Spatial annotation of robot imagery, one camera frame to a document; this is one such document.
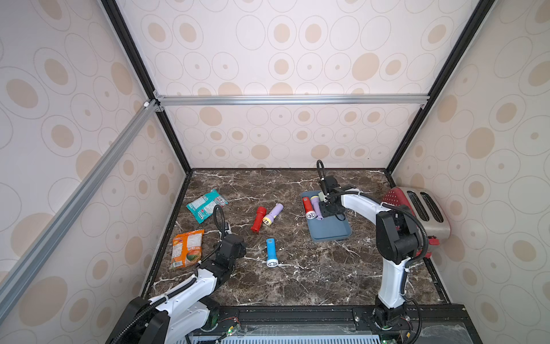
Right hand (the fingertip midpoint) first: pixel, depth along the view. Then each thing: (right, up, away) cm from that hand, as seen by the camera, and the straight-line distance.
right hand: (336, 210), depth 99 cm
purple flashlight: (-10, +4, +1) cm, 11 cm away
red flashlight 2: (-35, -1, 0) cm, 35 cm away
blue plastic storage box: (-4, -8, -4) cm, 10 cm away
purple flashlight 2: (-32, -4, -2) cm, 32 cm away
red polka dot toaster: (+33, +3, -13) cm, 36 cm away
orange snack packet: (-65, -15, -12) cm, 67 cm away
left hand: (-43, -11, -11) cm, 46 cm away
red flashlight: (-13, 0, -1) cm, 13 cm away
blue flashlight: (-30, -17, -12) cm, 36 cm away
